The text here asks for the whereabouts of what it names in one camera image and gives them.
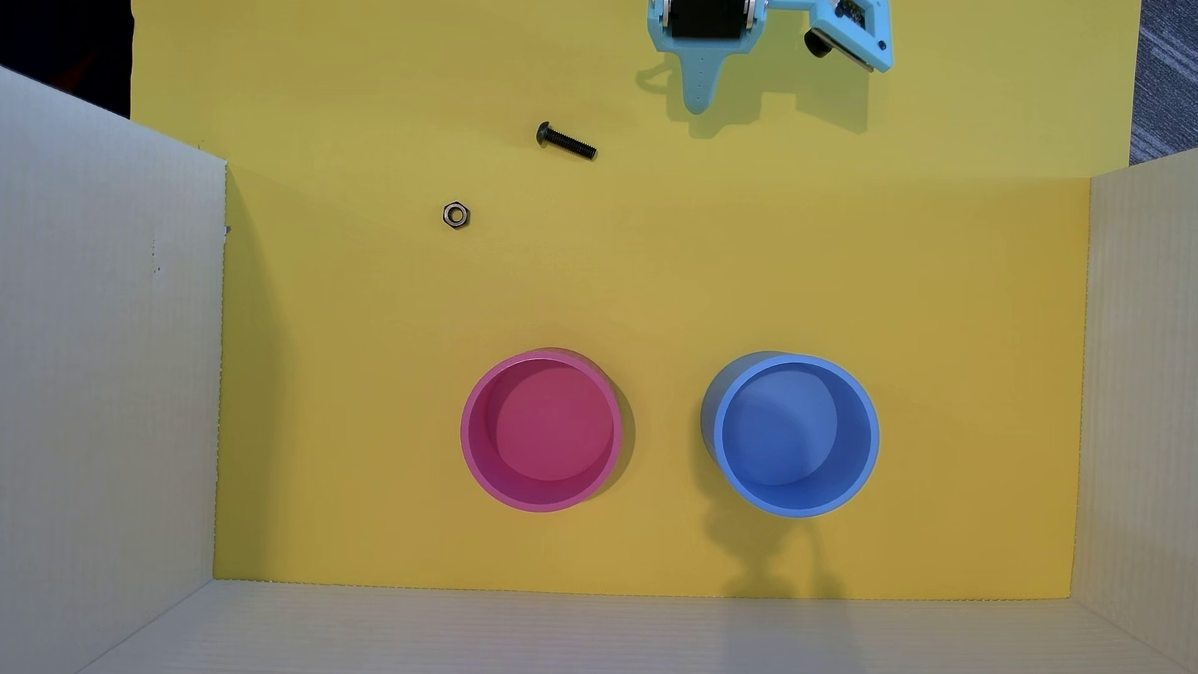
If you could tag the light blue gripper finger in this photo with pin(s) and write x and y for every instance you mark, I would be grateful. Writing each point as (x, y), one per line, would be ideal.
(698, 84)

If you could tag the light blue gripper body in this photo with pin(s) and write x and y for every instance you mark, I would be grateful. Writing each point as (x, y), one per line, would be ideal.
(706, 17)

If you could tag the black bolt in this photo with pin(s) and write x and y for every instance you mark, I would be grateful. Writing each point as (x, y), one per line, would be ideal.
(567, 142)

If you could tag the blue round box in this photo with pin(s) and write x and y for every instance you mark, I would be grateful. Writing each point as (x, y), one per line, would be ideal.
(794, 436)

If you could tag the pink round box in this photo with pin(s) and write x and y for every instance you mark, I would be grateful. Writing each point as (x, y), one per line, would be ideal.
(543, 432)

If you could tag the white corrugated cardboard box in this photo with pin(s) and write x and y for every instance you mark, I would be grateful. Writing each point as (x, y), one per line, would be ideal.
(103, 374)

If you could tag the yellow paper sheet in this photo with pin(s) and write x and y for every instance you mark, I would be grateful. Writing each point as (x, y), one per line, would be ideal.
(655, 281)

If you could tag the metal hex nut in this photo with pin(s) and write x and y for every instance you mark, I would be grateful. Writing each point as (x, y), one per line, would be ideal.
(456, 215)

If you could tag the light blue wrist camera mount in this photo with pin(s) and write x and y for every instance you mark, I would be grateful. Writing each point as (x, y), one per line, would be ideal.
(866, 42)

